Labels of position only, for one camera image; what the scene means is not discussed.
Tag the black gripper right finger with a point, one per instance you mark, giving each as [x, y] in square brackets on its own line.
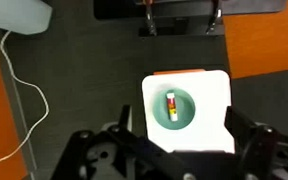
[240, 127]

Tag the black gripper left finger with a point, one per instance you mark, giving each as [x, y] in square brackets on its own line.
[125, 120]

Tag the teal bowl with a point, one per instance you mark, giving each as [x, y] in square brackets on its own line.
[185, 107]

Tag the white square table tray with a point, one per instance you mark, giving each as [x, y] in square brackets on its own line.
[211, 92]

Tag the black clamp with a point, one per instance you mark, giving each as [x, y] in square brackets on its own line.
[216, 17]

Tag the light blue grey ottoman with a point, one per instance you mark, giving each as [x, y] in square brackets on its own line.
[25, 16]

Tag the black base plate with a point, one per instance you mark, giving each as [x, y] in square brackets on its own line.
[180, 17]

